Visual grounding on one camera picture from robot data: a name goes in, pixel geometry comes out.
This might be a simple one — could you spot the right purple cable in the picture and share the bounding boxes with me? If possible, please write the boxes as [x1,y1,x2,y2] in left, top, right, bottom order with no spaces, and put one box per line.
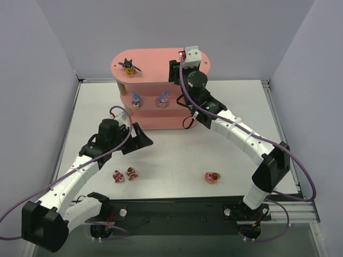
[180,56,316,202]

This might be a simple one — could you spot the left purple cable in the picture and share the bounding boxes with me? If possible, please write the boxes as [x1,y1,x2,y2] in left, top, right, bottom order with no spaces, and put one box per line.
[0,105,134,240]

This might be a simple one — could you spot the pink three-tier shelf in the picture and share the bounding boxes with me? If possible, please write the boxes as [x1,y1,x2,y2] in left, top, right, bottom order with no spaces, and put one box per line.
[111,48,197,130]

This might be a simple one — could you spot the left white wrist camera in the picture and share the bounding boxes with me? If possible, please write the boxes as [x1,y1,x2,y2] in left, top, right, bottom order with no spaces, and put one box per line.
[110,111,128,125]

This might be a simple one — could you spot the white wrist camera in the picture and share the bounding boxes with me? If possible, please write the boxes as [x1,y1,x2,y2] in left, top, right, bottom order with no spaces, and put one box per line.
[178,46,202,70]
[110,111,128,125]

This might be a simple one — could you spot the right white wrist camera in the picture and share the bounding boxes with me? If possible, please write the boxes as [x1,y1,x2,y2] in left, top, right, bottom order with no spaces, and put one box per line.
[178,46,202,70]

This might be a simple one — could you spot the purple bunny donut toy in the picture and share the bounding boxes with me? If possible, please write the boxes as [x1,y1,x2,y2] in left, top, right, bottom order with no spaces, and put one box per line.
[155,92,169,108]

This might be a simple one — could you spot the purple cable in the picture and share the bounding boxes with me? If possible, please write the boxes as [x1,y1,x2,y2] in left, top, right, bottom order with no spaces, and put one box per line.
[0,105,134,240]
[180,56,316,202]

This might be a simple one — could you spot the pink bear strawberry donut toy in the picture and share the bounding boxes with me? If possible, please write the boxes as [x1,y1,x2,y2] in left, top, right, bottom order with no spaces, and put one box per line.
[204,172,221,184]

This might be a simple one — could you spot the black bat creature toy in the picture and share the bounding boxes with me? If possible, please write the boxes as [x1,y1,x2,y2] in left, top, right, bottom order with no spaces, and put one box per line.
[118,58,142,75]

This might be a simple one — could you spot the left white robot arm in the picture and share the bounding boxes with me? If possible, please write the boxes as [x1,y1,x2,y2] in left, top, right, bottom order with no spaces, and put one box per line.
[21,118,153,253]

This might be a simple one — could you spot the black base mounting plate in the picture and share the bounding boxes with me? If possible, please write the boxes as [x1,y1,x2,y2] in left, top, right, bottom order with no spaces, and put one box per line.
[87,196,271,240]

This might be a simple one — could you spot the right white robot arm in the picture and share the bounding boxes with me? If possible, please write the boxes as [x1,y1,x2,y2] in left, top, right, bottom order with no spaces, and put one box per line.
[168,60,290,210]

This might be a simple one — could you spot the strawberry cake bear toy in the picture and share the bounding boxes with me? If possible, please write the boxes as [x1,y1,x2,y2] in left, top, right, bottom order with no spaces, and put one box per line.
[126,167,138,181]

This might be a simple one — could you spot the red white cake toy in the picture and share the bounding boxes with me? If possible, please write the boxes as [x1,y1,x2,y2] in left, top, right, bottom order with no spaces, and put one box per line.
[113,170,125,183]

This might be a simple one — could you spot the small purple bunny toy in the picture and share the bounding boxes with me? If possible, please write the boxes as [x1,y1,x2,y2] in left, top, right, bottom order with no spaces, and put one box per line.
[131,92,142,109]

